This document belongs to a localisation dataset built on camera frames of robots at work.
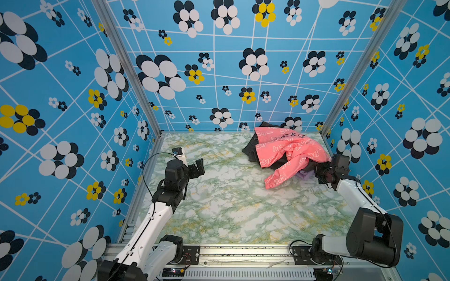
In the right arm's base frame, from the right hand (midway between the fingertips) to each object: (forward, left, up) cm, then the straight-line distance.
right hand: (314, 165), depth 89 cm
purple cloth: (-4, +5, -3) cm, 7 cm away
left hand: (-5, +60, +11) cm, 61 cm away
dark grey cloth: (+18, +31, -9) cm, 37 cm away
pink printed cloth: (+16, +19, -1) cm, 24 cm away
